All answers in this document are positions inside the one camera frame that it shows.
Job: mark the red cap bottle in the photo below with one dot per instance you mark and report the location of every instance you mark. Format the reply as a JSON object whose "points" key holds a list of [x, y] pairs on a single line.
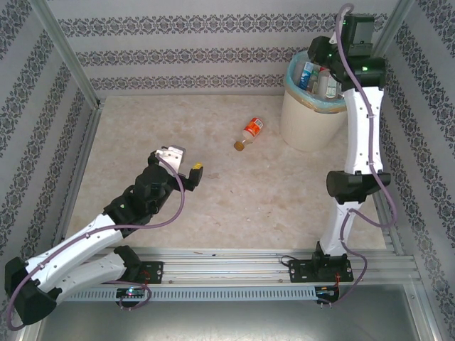
{"points": [[322, 69]]}

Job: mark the blue label bottle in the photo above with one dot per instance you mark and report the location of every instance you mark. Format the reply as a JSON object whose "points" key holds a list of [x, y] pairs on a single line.
{"points": [[305, 75]]}

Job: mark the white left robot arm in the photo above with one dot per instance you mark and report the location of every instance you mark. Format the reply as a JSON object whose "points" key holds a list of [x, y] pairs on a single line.
{"points": [[71, 248]]}

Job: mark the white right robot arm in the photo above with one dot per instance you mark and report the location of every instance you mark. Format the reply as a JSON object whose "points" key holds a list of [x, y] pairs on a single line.
{"points": [[360, 135]]}

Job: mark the white trash bin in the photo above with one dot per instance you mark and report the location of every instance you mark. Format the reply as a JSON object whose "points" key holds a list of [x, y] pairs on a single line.
{"points": [[291, 80]]}

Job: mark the white ribbed bin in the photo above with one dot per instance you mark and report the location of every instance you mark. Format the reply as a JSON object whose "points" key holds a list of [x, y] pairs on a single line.
{"points": [[309, 129]]}

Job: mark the tan tape band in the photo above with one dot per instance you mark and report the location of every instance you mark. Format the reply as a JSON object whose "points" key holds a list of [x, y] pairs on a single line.
{"points": [[302, 102]]}

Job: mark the orange label bottle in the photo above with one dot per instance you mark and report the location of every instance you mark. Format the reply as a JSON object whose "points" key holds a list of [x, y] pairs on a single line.
{"points": [[253, 128]]}

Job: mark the left controller board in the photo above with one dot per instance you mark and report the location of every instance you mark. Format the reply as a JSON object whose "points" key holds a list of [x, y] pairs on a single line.
{"points": [[131, 292]]}

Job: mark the controller board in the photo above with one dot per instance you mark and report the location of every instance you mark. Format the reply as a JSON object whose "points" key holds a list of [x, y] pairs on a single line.
{"points": [[131, 292], [327, 291]]}

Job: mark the right controller board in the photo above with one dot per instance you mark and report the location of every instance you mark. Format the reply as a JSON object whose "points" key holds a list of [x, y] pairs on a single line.
{"points": [[327, 291]]}

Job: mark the aluminium frame post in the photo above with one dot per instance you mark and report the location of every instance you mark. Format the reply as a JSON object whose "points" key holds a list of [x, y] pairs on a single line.
{"points": [[389, 32], [60, 46]]}

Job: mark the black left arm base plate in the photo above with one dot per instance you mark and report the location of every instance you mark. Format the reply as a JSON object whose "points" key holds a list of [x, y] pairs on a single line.
{"points": [[153, 271]]}

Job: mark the aluminium front rail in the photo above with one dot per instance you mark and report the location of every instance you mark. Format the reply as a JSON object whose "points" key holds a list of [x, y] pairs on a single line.
{"points": [[227, 266]]}

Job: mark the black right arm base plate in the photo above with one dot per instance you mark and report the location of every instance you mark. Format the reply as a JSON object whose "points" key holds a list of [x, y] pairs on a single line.
{"points": [[302, 271]]}

